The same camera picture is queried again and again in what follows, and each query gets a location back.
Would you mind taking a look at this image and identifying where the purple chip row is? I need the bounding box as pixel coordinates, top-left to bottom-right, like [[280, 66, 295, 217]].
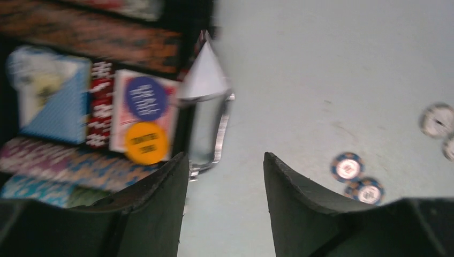
[[1, 137, 157, 191]]

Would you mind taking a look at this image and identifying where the red dice row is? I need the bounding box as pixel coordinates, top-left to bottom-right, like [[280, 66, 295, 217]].
[[86, 61, 114, 148]]

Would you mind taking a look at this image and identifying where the black aluminium poker case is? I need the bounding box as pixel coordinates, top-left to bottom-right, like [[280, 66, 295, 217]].
[[1, 1, 229, 188]]

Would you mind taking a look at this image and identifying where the blue small blind button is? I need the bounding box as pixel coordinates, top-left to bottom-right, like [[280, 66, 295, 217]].
[[124, 76, 168, 122]]

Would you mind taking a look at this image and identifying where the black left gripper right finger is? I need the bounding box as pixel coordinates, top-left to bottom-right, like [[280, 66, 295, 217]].
[[263, 152, 453, 256]]

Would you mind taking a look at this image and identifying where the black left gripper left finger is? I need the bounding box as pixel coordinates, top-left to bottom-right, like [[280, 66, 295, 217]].
[[1, 153, 189, 256]]

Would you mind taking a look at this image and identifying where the blue white poker chip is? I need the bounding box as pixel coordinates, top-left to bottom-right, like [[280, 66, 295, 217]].
[[344, 177, 385, 205], [330, 152, 365, 183]]

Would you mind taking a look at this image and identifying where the yellow big blind button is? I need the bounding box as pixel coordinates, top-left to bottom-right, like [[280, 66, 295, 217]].
[[124, 122, 169, 165]]

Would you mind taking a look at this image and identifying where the blue card deck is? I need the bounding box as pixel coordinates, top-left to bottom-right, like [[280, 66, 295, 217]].
[[6, 45, 92, 145]]

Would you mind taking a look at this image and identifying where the red white chip row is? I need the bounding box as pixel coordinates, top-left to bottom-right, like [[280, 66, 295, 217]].
[[71, 0, 164, 21]]

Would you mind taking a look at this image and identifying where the brown orange chip row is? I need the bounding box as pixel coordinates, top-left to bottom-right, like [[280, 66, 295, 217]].
[[1, 1, 181, 73]]

